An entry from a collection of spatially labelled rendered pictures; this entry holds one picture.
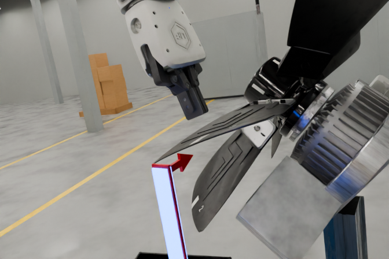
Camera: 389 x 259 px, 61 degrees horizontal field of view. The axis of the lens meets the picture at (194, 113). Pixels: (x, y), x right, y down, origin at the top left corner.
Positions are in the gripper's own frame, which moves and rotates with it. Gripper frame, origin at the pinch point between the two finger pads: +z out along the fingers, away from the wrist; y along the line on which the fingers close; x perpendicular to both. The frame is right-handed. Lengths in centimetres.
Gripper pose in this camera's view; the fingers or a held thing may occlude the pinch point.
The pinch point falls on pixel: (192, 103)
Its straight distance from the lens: 48.0
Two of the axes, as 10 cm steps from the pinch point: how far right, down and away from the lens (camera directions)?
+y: 5.3, -2.5, 8.1
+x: -7.5, 3.1, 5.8
